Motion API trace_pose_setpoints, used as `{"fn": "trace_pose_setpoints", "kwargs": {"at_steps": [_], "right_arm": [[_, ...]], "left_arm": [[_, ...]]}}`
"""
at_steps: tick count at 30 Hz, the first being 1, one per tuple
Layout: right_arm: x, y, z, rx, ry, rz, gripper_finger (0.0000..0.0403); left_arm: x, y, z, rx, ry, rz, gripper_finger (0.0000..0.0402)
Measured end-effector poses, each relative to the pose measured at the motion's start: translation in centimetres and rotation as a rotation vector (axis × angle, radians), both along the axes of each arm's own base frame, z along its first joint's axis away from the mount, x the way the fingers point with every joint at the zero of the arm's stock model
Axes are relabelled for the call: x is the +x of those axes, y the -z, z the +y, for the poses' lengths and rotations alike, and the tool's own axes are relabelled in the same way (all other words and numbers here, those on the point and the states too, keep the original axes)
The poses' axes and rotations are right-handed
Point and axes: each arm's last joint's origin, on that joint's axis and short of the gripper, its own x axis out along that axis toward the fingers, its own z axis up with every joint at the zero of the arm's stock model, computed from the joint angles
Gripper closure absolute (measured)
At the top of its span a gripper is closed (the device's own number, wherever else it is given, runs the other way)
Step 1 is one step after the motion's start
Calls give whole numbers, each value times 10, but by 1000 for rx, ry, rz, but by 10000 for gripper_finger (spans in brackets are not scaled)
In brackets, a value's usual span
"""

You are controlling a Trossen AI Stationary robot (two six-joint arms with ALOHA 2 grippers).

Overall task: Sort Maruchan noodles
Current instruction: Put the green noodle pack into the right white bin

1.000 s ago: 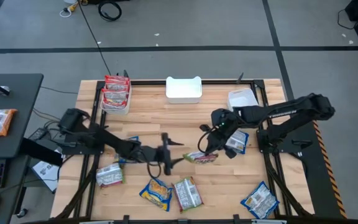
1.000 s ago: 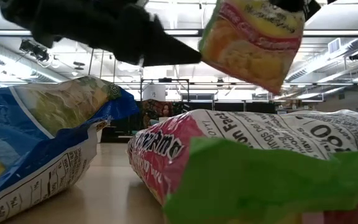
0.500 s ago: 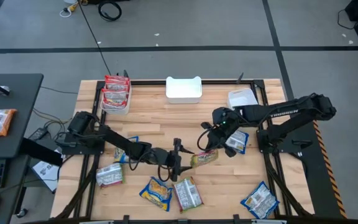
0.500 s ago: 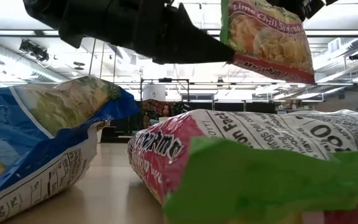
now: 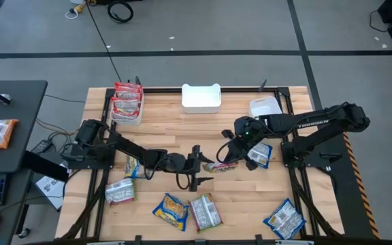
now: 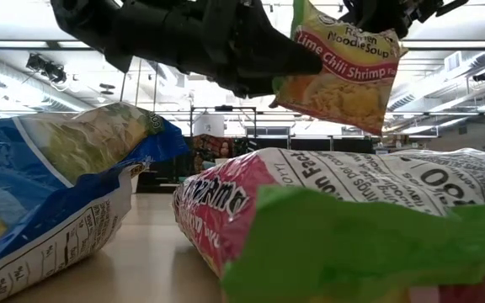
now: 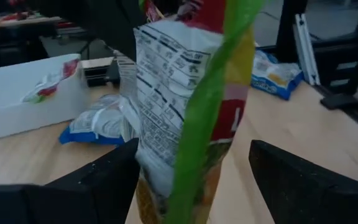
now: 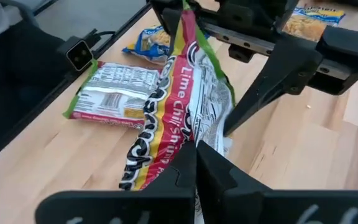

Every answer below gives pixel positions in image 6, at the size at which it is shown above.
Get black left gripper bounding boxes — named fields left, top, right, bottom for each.
left=51, top=0, right=323, bottom=97

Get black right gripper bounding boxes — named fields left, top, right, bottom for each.
left=341, top=0, right=470, bottom=39

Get green lime shrimp noodle pack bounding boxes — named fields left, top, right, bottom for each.
left=173, top=146, right=485, bottom=303
left=269, top=0, right=409, bottom=136

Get blue Maruchan noodle pack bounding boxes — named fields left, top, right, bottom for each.
left=0, top=102, right=189, bottom=303

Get white box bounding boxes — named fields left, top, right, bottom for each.
left=194, top=114, right=226, bottom=136

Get black partition panels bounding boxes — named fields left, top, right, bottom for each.
left=242, top=134, right=374, bottom=153

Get shelf of colourful goods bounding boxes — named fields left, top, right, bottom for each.
left=191, top=133, right=248, bottom=173

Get black stage light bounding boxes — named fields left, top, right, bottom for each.
left=25, top=52, right=67, bottom=84

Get black aluminium table frame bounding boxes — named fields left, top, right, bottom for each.
left=136, top=170, right=180, bottom=194

